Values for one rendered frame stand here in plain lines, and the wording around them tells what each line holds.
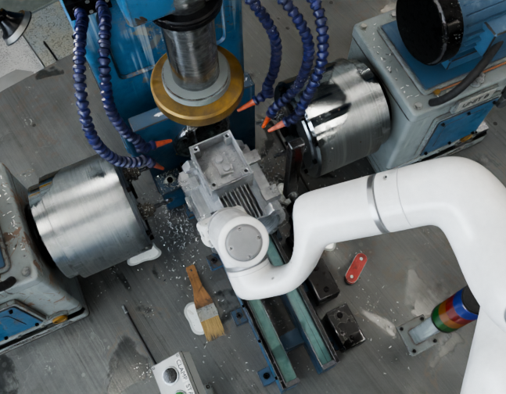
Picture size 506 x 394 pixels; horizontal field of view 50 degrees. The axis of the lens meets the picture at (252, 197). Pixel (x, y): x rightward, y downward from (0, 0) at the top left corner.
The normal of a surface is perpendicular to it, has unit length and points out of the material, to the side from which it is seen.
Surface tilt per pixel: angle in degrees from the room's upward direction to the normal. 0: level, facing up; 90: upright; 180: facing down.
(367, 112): 35
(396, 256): 0
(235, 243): 29
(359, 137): 62
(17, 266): 0
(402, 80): 0
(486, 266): 50
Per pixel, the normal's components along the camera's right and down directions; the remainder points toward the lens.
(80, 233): 0.26, 0.22
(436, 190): -0.47, -0.02
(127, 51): 0.42, 0.83
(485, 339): -0.75, -0.54
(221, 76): -0.01, -0.39
